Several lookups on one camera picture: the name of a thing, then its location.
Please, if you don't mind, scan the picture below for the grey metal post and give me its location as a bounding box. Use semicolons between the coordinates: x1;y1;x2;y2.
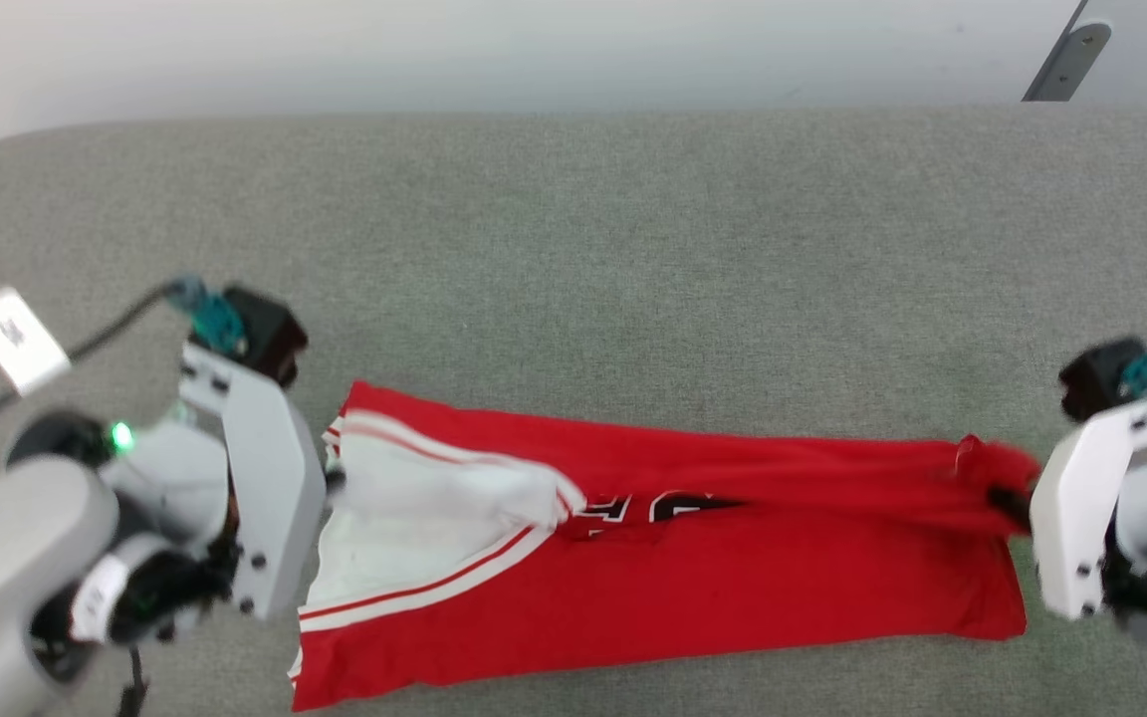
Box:
1022;0;1115;104

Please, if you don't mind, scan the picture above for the short black hanging cable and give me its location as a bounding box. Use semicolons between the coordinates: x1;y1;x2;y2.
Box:
118;647;149;717

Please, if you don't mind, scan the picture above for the white paper label tag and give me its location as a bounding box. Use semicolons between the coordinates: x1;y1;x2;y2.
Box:
0;286;73;398

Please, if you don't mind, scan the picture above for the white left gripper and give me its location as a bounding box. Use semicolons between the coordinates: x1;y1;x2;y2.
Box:
178;342;329;621

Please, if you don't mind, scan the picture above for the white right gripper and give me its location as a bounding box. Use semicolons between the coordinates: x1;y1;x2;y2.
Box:
988;390;1147;621

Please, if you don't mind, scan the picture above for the red white Bulls jersey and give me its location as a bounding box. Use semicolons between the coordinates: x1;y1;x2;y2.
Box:
287;379;1042;714

